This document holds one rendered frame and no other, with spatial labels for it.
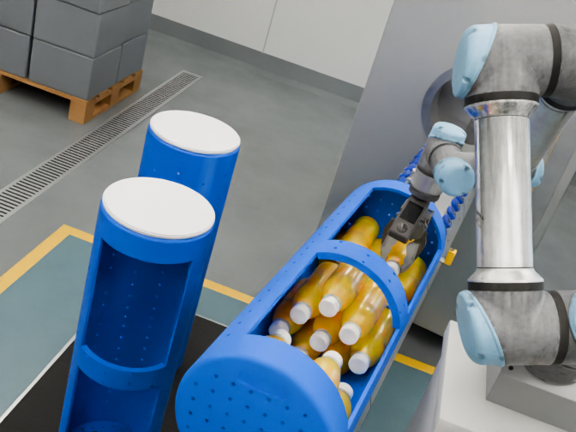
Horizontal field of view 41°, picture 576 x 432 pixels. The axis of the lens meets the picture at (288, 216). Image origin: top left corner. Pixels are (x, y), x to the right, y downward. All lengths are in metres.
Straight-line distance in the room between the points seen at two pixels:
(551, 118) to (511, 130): 0.19
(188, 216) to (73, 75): 2.87
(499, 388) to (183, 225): 0.83
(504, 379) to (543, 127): 0.45
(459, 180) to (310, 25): 4.73
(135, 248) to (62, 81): 2.98
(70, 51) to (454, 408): 3.64
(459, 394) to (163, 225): 0.80
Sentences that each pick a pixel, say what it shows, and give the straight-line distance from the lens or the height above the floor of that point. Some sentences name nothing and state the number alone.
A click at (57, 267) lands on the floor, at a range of 3.44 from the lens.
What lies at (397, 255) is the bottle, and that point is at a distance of 1.83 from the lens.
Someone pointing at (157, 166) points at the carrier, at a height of 0.94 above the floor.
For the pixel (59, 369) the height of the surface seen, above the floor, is 0.15.
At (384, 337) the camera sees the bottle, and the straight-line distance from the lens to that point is 1.62.
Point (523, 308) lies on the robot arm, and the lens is 1.22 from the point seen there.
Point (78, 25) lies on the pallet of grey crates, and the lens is 4.59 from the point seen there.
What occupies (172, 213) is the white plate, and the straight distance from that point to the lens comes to 1.89.
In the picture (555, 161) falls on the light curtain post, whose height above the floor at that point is 1.26.
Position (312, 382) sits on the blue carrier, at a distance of 1.21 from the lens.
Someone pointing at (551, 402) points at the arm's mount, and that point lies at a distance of 1.47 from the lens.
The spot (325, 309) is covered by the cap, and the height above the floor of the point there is 1.14.
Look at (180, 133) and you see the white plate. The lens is 2.32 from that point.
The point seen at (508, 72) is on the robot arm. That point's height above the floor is 1.71.
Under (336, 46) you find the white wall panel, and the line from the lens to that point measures 6.23.
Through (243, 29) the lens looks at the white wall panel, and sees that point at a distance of 6.39.
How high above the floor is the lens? 1.97
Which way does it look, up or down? 28 degrees down
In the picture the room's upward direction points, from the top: 18 degrees clockwise
